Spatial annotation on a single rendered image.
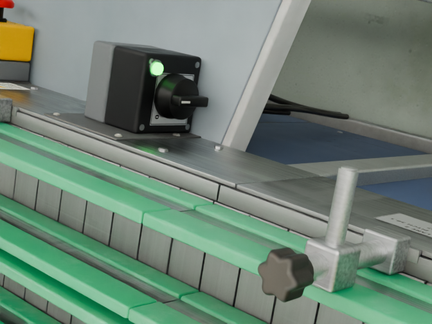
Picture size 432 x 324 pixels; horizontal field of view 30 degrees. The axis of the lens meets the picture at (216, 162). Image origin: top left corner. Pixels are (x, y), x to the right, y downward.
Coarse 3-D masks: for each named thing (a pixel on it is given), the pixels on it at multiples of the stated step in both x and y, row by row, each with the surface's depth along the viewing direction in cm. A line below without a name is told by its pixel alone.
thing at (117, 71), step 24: (96, 48) 80; (120, 48) 78; (144, 48) 81; (96, 72) 81; (120, 72) 78; (144, 72) 76; (168, 72) 79; (192, 72) 81; (96, 96) 81; (120, 96) 78; (144, 96) 77; (96, 120) 81; (120, 120) 79; (144, 120) 78; (168, 120) 80
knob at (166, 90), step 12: (168, 84) 77; (180, 84) 77; (192, 84) 78; (156, 96) 78; (168, 96) 77; (180, 96) 76; (192, 96) 77; (204, 96) 79; (156, 108) 78; (168, 108) 77; (180, 108) 78; (192, 108) 79
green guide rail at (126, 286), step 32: (0, 224) 74; (32, 224) 76; (32, 256) 67; (64, 256) 68; (96, 256) 70; (128, 256) 71; (96, 288) 62; (128, 288) 63; (160, 288) 65; (192, 288) 66; (160, 320) 58; (192, 320) 59; (224, 320) 61; (256, 320) 61
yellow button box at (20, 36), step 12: (0, 24) 96; (12, 24) 98; (0, 36) 97; (12, 36) 98; (24, 36) 99; (0, 48) 97; (12, 48) 98; (24, 48) 100; (0, 60) 98; (12, 60) 100; (24, 60) 100; (0, 72) 98; (12, 72) 99; (24, 72) 100
